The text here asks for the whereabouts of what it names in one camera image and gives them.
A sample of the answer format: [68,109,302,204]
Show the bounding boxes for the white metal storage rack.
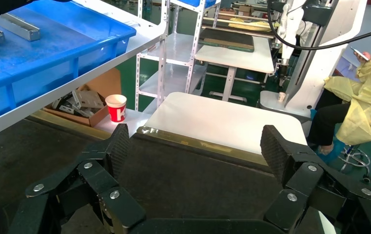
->
[135,0,221,114]

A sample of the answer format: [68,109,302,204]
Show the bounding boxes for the grey metal brackets pile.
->
[51,90,105,118]

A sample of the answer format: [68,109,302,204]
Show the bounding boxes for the smartphone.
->
[350,46,370,62]

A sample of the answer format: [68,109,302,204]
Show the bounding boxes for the chrome base stool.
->
[337,143,371,185]

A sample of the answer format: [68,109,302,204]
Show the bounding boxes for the stacked cardboard boxes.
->
[217,4,255,20]

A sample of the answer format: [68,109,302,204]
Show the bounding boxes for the seated person in yellow coat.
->
[306,11,371,164]

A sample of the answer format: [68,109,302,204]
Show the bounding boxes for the large blue plastic tray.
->
[0,0,137,127]

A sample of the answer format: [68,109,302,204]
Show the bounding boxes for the small blue plastic bin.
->
[172,0,221,9]

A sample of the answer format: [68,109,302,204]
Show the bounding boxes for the brown cardboard box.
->
[43,68,123,128]

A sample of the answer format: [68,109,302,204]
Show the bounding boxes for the white workshop table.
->
[194,35,275,103]

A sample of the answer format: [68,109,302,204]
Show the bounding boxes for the white slotted shelf post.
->
[157,0,170,109]

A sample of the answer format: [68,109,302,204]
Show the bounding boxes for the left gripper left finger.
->
[7,123,147,234]

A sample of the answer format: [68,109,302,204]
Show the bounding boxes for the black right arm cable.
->
[266,0,371,51]

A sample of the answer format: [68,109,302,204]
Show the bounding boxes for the yellow folded garment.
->
[229,18,281,32]

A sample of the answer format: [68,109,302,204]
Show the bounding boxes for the black mat with green edge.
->
[199,28,255,53]

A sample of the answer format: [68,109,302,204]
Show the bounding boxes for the white neighbouring robot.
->
[258,0,369,118]

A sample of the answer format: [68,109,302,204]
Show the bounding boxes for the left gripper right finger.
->
[260,125,371,234]

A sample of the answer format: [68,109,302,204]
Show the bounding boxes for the red and white paper cup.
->
[105,94,128,123]

